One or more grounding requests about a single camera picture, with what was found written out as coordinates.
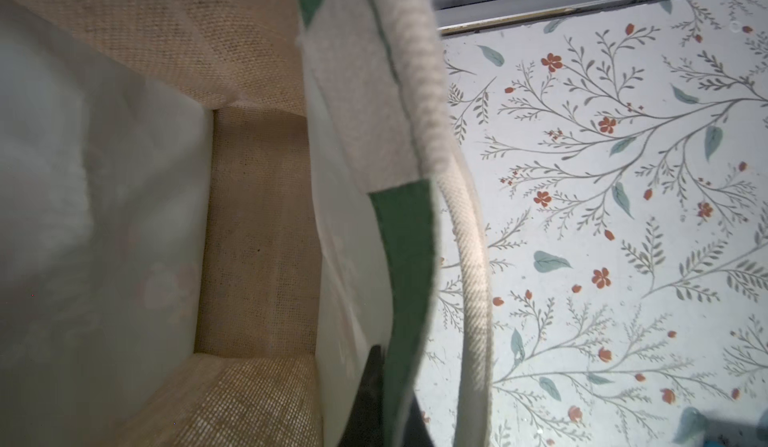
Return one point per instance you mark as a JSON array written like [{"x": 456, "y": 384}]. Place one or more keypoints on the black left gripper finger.
[{"x": 365, "y": 424}]

